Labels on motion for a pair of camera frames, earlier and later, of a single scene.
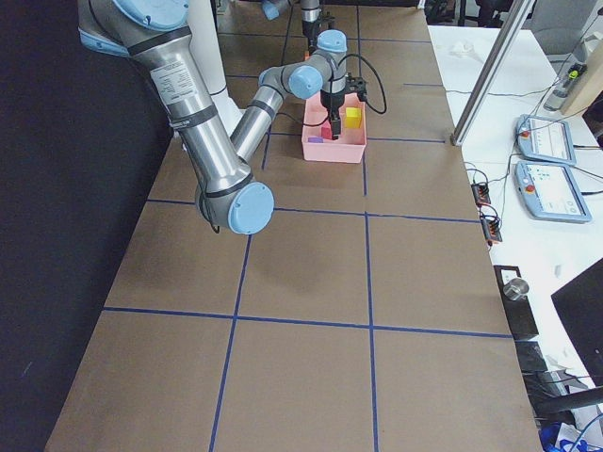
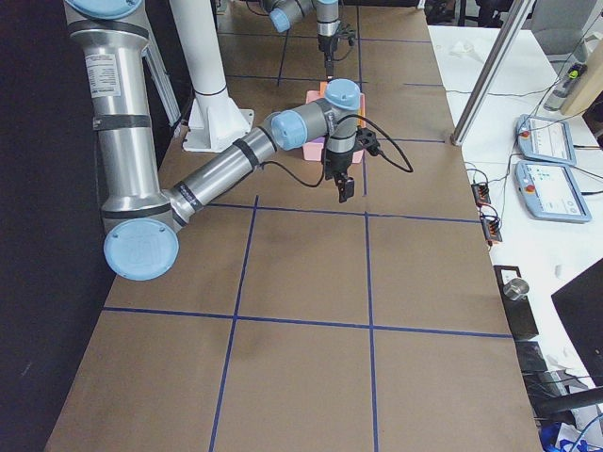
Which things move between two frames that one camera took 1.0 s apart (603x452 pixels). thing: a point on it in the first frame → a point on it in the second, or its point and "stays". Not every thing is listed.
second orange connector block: (491, 228) stays
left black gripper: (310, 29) → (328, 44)
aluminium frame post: (491, 72) stays
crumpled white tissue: (462, 50) stays
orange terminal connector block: (480, 194) stays
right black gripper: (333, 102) → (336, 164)
